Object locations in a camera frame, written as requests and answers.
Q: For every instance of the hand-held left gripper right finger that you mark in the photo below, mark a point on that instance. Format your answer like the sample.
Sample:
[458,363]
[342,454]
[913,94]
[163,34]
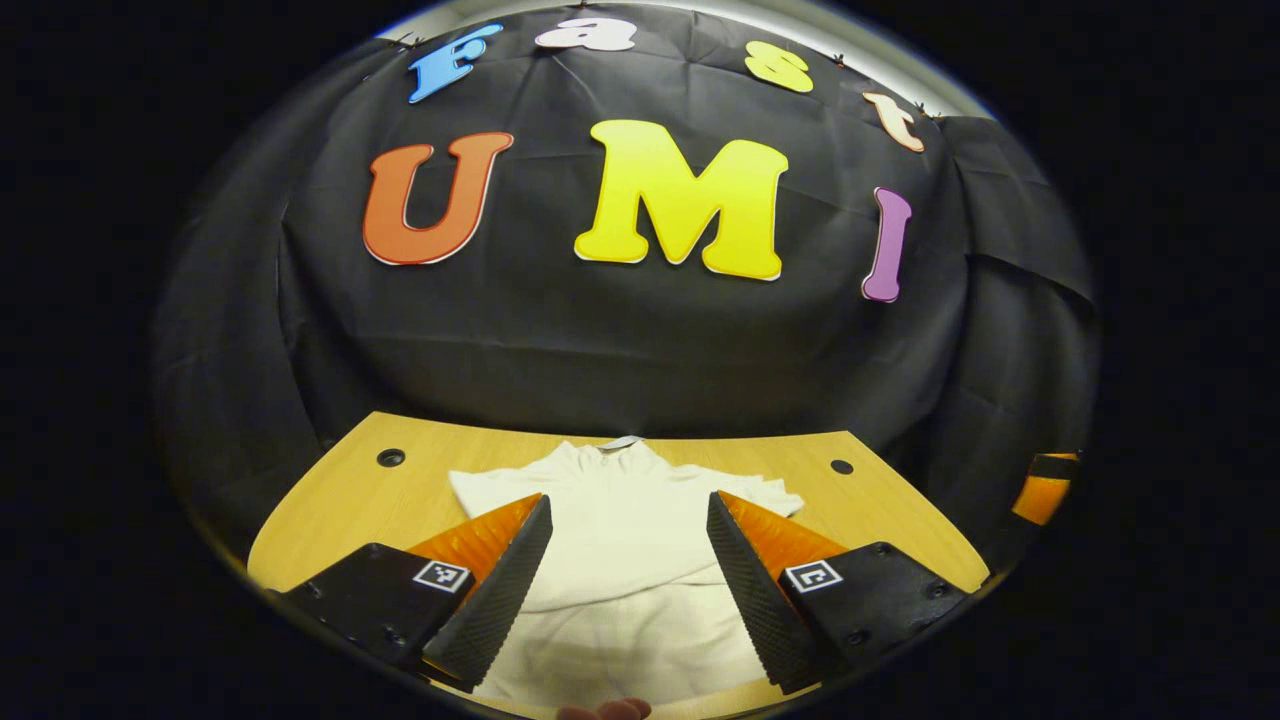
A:
[760,610]

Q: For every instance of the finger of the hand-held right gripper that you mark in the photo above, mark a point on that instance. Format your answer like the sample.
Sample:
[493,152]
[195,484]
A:
[1042,498]

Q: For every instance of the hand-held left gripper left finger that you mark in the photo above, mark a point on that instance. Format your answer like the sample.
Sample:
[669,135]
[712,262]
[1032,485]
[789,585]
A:
[495,610]

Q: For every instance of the cream white sweatshirt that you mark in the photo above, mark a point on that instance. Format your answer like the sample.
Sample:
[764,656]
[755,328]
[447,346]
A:
[630,560]

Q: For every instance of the black backdrop cloth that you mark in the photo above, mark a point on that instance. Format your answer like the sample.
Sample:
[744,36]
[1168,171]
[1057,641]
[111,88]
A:
[620,350]

